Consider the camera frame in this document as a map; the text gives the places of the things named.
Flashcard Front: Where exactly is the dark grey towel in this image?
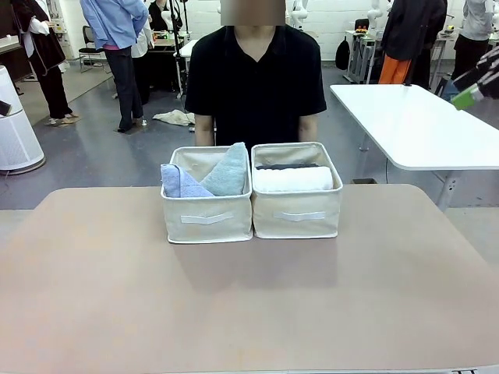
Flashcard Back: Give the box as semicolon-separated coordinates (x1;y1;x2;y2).
255;163;321;171

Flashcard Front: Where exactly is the white towel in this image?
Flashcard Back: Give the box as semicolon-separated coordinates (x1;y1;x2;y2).
253;166;334;193

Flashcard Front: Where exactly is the grey-teal triangle towel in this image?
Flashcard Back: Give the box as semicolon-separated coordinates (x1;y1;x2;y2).
199;141;249;197

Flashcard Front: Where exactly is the lavender blue towel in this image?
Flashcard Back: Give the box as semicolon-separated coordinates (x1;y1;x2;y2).
160;163;216;199

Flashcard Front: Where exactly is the person's left forearm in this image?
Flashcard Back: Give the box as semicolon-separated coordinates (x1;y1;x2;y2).
298;113;319;143

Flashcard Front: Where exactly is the person's right forearm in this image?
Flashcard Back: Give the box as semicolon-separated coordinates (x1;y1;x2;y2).
194;115;216;147

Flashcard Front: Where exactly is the bystander in grey shirt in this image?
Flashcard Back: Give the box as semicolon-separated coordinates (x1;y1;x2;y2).
454;0;497;79

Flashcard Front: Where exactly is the white side table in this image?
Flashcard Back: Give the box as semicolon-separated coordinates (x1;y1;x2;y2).
329;83;499;212

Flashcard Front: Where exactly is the bystander in orange trousers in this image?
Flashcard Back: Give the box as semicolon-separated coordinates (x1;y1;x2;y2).
378;0;448;85

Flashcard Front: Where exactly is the grey metal workbench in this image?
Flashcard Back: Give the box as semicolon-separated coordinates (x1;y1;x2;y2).
344;29;388;85

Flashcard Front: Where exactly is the black backpack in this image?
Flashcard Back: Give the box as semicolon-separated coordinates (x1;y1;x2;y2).
334;37;351;72

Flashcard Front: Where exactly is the cream fabric storage bin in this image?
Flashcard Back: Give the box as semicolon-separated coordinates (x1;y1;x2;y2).
250;142;345;240
159;145;254;245

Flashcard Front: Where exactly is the person in black polo shirt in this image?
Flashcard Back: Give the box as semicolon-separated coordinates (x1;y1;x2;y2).
184;0;328;147

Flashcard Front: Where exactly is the black stand pole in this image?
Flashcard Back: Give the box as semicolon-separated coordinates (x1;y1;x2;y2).
167;0;193;99

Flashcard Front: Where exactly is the beige cloth on floor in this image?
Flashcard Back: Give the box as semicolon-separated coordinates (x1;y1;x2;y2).
151;109;196;127

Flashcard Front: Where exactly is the bystander in blue shirt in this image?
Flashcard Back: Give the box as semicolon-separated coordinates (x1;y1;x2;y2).
80;0;151;134

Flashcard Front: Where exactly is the black office chair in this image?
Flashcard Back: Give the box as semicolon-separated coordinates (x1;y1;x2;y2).
78;25;112;75

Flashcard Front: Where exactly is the bystander in black vest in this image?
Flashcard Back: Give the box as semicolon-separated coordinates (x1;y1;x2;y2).
11;0;81;127

